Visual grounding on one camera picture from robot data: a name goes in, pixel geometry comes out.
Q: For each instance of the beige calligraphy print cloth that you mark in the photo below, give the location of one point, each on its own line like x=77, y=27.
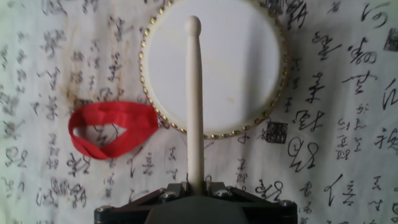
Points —
x=326, y=155

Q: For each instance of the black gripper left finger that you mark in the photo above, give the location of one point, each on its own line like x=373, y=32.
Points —
x=175, y=189

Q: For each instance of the wooden drumstick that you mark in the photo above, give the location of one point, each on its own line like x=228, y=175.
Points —
x=195, y=109

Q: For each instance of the red drum with white head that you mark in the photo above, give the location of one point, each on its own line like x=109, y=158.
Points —
x=239, y=68

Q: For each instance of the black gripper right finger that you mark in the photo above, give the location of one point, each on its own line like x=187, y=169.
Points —
x=217, y=189

